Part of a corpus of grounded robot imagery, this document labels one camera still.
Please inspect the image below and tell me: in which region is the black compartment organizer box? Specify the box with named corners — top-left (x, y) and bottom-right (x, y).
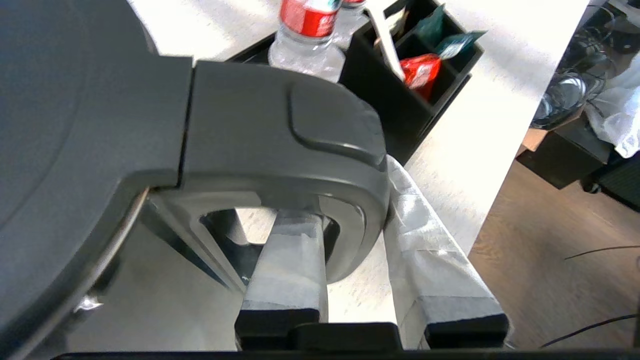
top-left (339, 0), bottom-right (486, 166)

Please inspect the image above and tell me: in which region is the red snack packet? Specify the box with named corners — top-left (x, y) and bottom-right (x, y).
top-left (399, 53), bottom-right (443, 101)

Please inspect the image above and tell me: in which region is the black serving tray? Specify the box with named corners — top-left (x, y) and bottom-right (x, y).
top-left (224, 30), bottom-right (282, 64)

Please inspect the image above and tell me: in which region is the black electric kettle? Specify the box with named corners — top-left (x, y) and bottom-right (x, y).
top-left (0, 0), bottom-right (391, 360)

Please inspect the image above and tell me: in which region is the long white sachet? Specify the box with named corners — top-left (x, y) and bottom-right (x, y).
top-left (364, 5), bottom-right (407, 84)

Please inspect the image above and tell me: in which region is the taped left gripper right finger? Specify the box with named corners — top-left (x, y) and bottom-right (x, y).
top-left (384, 154), bottom-right (511, 350)

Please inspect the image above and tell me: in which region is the black equipment cart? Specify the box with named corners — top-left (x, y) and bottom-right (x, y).
top-left (515, 0), bottom-right (640, 212)

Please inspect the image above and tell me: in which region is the black floor cable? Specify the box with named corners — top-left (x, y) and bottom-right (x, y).
top-left (539, 313), bottom-right (640, 349)
top-left (564, 244), bottom-right (640, 261)

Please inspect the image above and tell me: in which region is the red-capped water bottle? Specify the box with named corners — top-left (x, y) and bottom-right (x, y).
top-left (332, 0), bottom-right (371, 51)
top-left (268, 0), bottom-right (347, 84)

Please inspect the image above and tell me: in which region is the green tea packet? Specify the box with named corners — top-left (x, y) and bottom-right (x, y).
top-left (434, 29), bottom-right (489, 61)
top-left (414, 3), bottom-right (446, 47)

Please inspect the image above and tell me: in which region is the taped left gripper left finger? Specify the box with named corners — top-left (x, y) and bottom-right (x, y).
top-left (234, 209), bottom-right (330, 352)

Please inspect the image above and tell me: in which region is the crumpled white plastic sheet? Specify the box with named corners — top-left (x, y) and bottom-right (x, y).
top-left (584, 52), bottom-right (640, 159)

